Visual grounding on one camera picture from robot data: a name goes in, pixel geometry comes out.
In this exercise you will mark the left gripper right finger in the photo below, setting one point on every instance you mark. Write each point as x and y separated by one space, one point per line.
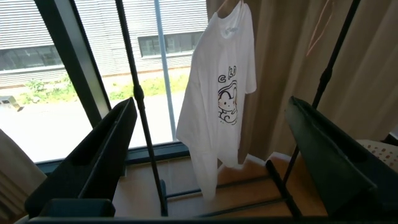
335 180

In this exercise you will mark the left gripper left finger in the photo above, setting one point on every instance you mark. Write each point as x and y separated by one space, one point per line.
102 174

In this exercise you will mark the white garment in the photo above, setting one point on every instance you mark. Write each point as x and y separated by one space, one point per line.
211 93

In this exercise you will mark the pink clothes hanger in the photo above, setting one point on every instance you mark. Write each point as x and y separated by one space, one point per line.
221 5
314 34

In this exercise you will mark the white laundry basket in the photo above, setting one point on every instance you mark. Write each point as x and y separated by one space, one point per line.
385 152

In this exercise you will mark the black clothes rack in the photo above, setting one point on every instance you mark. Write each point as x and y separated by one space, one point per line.
140 93

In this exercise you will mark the beige curtain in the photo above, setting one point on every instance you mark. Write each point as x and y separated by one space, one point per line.
15 174
367 77

